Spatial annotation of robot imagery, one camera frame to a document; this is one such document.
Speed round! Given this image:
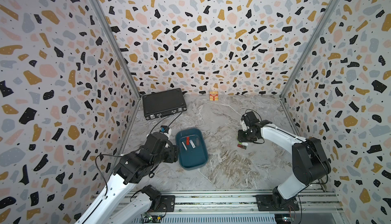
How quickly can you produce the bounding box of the dark brown usb flash drive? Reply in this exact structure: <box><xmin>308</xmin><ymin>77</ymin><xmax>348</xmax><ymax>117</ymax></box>
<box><xmin>237</xmin><ymin>144</ymin><xmax>247</xmax><ymax>150</ymax></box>

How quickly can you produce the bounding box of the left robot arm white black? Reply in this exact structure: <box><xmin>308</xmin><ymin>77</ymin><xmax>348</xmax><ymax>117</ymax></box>
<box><xmin>77</xmin><ymin>129</ymin><xmax>179</xmax><ymax>224</ymax></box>

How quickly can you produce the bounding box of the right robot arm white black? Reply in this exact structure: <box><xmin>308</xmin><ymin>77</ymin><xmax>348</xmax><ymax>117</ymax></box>
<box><xmin>238</xmin><ymin>111</ymin><xmax>332</xmax><ymax>206</ymax></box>

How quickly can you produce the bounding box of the teal plastic storage box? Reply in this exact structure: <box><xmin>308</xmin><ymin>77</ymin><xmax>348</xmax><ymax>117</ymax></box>
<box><xmin>175</xmin><ymin>128</ymin><xmax>209</xmax><ymax>171</ymax></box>

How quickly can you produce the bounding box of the small red yellow box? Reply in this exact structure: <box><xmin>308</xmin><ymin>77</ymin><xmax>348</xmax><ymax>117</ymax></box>
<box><xmin>209</xmin><ymin>91</ymin><xmax>219</xmax><ymax>101</ymax></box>

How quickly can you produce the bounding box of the black briefcase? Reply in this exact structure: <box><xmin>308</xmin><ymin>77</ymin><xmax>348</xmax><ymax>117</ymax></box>
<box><xmin>142</xmin><ymin>88</ymin><xmax>187</xmax><ymax>120</ymax></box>

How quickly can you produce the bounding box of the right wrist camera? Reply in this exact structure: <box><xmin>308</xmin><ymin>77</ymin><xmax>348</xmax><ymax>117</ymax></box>
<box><xmin>241</xmin><ymin>121</ymin><xmax>248</xmax><ymax>131</ymax></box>

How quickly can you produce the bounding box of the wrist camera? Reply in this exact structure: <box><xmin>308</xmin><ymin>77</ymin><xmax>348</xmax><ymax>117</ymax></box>
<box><xmin>159</xmin><ymin>125</ymin><xmax>171</xmax><ymax>134</ymax></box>
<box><xmin>241</xmin><ymin>121</ymin><xmax>248</xmax><ymax>131</ymax></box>

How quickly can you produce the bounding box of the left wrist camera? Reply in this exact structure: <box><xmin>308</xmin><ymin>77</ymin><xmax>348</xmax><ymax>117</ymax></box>
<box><xmin>159</xmin><ymin>125</ymin><xmax>171</xmax><ymax>134</ymax></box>

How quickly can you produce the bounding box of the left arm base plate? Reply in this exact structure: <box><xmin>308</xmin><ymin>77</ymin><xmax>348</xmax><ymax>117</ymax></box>
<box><xmin>151</xmin><ymin>195</ymin><xmax>176</xmax><ymax>213</ymax></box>

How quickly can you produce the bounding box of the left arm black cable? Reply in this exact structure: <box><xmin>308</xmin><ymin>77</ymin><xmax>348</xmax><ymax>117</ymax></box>
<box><xmin>94</xmin><ymin>153</ymin><xmax>123</xmax><ymax>197</ymax></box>

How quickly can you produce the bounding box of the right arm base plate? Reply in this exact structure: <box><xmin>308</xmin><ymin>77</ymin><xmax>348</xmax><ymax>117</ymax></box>
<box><xmin>255</xmin><ymin>194</ymin><xmax>299</xmax><ymax>211</ymax></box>

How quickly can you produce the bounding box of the aluminium rail frame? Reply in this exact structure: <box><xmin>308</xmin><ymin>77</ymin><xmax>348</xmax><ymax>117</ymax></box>
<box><xmin>85</xmin><ymin>189</ymin><xmax>349</xmax><ymax>224</ymax></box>

